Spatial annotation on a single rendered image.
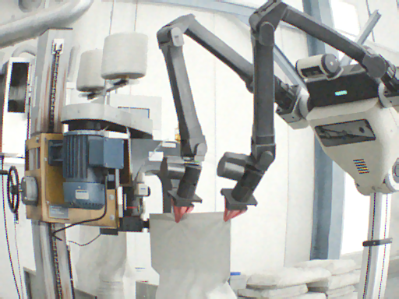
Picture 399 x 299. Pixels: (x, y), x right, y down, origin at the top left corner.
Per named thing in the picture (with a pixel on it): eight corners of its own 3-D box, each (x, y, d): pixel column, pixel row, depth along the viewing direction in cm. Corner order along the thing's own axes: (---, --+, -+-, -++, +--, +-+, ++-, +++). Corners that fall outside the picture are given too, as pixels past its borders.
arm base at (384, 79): (390, 70, 204) (384, 97, 200) (378, 54, 201) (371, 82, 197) (406, 68, 197) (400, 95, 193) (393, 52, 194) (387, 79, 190)
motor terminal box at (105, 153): (124, 176, 222) (125, 139, 224) (105, 174, 213) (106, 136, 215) (105, 177, 227) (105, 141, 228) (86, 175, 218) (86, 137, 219)
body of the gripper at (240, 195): (217, 192, 207) (229, 173, 203) (247, 193, 213) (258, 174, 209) (227, 208, 203) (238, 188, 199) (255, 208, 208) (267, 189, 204)
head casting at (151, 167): (191, 219, 261) (191, 135, 264) (131, 216, 248) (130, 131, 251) (150, 218, 286) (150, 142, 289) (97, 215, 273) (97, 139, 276)
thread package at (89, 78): (116, 88, 257) (120, 46, 258) (83, 86, 249) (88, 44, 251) (100, 95, 269) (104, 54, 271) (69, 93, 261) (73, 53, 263)
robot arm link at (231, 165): (275, 155, 196) (267, 141, 203) (238, 143, 192) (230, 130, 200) (258, 192, 200) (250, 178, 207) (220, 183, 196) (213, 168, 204)
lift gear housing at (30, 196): (38, 205, 231) (37, 175, 232) (26, 205, 228) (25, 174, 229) (30, 205, 240) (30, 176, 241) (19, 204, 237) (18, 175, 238)
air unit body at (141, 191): (151, 218, 246) (150, 173, 247) (139, 217, 243) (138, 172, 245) (145, 217, 250) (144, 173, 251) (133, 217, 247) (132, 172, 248)
